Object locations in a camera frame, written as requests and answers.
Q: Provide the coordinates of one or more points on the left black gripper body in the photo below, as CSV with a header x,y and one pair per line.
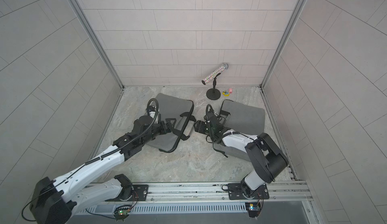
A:
x,y
157,130

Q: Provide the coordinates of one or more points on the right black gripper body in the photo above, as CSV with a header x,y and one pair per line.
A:
x,y
202,127

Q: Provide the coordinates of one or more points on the grey laptop bag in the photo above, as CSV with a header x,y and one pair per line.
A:
x,y
177,113
248,120

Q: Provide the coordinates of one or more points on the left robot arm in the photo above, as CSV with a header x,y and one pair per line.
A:
x,y
56,201

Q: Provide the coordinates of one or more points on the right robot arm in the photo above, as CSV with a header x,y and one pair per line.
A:
x,y
261,151

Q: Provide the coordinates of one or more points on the black microphone stand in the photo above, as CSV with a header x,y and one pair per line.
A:
x,y
213,93

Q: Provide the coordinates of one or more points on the pink yellow toy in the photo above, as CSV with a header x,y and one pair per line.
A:
x,y
227,92

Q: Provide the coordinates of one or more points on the glitter microphone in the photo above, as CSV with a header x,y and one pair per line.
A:
x,y
215,73

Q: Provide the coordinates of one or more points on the left circuit board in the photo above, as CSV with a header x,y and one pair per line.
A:
x,y
122,212

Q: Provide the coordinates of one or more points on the circuit board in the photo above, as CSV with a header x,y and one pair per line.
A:
x,y
254,209
122,212

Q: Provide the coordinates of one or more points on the right circuit board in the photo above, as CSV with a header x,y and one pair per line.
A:
x,y
254,209

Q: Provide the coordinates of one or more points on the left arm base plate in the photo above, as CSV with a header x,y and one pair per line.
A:
x,y
136,193

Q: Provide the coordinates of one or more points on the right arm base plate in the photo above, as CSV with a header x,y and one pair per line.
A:
x,y
238,191

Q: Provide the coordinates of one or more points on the aluminium mounting rail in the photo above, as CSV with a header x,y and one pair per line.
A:
x,y
183,192

